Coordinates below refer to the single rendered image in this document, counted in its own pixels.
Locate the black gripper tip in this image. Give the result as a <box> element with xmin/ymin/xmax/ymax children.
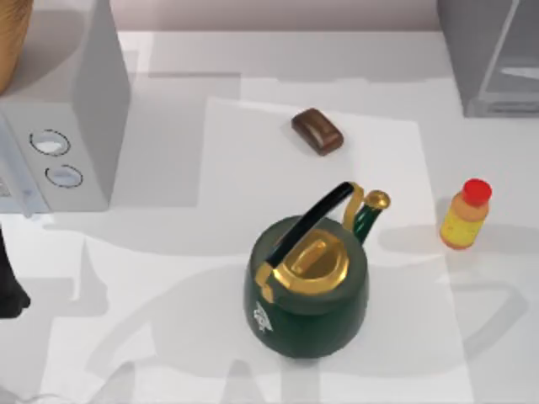
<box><xmin>0</xmin><ymin>226</ymin><xmax>32</xmax><ymax>320</ymax></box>

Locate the green and gold kettle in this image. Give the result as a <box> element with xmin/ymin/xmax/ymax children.
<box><xmin>243</xmin><ymin>181</ymin><xmax>392</xmax><ymax>360</ymax></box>

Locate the yellow bottle with red cap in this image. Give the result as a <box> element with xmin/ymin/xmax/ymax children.
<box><xmin>440</xmin><ymin>178</ymin><xmax>494</xmax><ymax>251</ymax></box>

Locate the brown bread loaf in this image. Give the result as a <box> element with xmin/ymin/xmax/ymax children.
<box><xmin>291</xmin><ymin>107</ymin><xmax>344</xmax><ymax>157</ymax></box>

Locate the pale microwave oven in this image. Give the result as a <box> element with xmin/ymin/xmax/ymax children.
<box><xmin>0</xmin><ymin>0</ymin><xmax>131</xmax><ymax>216</ymax></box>

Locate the microwave knob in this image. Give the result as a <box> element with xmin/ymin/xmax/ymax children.
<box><xmin>29</xmin><ymin>129</ymin><xmax>72</xmax><ymax>157</ymax></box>
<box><xmin>45</xmin><ymin>163</ymin><xmax>84</xmax><ymax>188</ymax></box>

